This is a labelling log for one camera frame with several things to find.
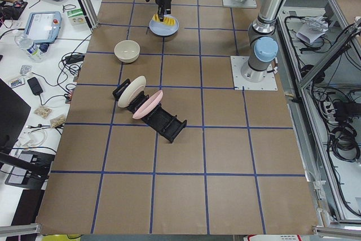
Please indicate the grilled bread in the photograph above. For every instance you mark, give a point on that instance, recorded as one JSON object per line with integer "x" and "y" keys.
{"x": 166, "y": 20}

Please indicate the blue plate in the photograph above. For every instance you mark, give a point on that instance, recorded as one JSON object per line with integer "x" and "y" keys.
{"x": 163, "y": 30}

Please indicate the white plate in rack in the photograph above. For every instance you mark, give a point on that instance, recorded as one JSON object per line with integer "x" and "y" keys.
{"x": 130, "y": 90}

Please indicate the pink plate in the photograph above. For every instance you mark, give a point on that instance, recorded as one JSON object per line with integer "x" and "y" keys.
{"x": 148, "y": 105}

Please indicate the black plate rack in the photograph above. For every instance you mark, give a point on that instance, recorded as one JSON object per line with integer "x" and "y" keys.
{"x": 158, "y": 119}

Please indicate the white ceramic bowl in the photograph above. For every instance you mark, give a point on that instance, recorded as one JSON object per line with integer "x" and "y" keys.
{"x": 127, "y": 51}

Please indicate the green white box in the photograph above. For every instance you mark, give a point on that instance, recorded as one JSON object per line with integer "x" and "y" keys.
{"x": 76, "y": 17}

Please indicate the teach pendant near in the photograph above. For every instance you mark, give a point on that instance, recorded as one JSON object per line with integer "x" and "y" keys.
{"x": 43, "y": 27}

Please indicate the plastic water bottle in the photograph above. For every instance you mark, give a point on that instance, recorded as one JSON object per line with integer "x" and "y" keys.
{"x": 29, "y": 47}

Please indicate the black power adapter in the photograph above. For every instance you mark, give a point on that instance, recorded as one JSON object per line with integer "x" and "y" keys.
{"x": 35, "y": 86}

